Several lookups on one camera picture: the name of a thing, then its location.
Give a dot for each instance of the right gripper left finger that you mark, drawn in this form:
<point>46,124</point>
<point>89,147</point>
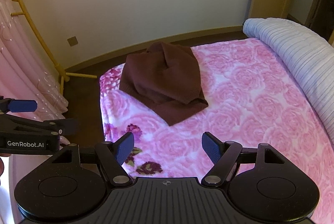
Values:
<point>111,157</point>

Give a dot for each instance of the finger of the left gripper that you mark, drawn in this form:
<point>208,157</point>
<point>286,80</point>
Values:
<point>18,106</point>

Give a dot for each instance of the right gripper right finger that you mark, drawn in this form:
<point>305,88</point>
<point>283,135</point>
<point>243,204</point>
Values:
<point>224,156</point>

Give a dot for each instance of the brown knitted vest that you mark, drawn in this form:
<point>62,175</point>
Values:
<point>166,79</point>

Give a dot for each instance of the person left hand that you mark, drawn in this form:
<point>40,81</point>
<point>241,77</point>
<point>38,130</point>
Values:
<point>63,141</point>

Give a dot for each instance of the pink curtain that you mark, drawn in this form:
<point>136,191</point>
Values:
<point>23,74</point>

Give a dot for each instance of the yellow wooden coat rack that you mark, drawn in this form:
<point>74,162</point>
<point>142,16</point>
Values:
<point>63,74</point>

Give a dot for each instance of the pink rose blanket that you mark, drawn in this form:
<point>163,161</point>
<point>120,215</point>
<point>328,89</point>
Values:
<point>252,98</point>

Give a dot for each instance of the lavender striped quilt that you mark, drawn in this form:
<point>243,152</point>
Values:
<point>308,57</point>

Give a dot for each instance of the wall socket plate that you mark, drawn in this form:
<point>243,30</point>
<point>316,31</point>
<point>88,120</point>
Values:
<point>72,41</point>

